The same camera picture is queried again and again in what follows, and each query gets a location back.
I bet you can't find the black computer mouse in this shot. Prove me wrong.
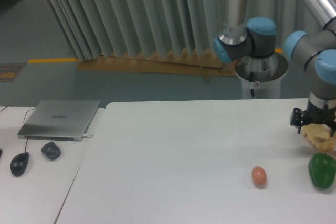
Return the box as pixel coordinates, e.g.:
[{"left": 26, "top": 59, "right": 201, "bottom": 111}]
[{"left": 10, "top": 152, "right": 30, "bottom": 177}]

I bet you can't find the silver closed laptop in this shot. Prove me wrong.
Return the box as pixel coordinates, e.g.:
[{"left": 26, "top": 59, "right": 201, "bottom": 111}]
[{"left": 17, "top": 100, "right": 100, "bottom": 141}]

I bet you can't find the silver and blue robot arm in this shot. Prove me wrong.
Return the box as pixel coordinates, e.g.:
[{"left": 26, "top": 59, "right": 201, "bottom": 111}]
[{"left": 213, "top": 0, "right": 335, "bottom": 133}]

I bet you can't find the flat brown cardboard sheet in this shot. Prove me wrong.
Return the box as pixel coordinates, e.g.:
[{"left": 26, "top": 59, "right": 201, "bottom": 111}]
[{"left": 77, "top": 56, "right": 236, "bottom": 81}]

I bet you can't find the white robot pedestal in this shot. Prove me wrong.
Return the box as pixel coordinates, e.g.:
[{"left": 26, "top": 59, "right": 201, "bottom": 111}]
[{"left": 235, "top": 52, "right": 289, "bottom": 99}]

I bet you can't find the brown egg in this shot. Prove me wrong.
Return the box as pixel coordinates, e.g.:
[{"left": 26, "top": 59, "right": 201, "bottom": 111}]
[{"left": 251, "top": 166, "right": 267, "bottom": 188}]

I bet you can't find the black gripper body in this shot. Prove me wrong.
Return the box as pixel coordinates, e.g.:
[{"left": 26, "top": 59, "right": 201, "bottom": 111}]
[{"left": 304, "top": 99, "right": 335, "bottom": 125}]

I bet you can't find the grey-green pleated curtain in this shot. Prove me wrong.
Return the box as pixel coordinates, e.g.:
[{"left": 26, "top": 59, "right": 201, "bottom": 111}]
[{"left": 34, "top": 0, "right": 336, "bottom": 60}]

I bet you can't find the loaf of bread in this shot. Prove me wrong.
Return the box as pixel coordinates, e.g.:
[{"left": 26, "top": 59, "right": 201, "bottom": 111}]
[{"left": 302, "top": 124, "right": 334, "bottom": 152}]

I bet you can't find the black mouse cable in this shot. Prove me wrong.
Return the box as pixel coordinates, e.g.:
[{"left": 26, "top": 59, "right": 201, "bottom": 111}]
[{"left": 0, "top": 105, "right": 37, "bottom": 154}]

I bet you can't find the small black device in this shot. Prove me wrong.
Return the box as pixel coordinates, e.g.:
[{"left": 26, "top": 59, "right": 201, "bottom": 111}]
[{"left": 41, "top": 142, "right": 61, "bottom": 161}]

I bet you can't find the green bell pepper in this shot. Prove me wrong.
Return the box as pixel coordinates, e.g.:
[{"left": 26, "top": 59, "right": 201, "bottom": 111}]
[{"left": 308, "top": 153, "right": 335, "bottom": 189}]

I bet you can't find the white usb plug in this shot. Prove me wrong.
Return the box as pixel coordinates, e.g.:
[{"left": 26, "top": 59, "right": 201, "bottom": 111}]
[{"left": 82, "top": 134, "right": 93, "bottom": 138}]

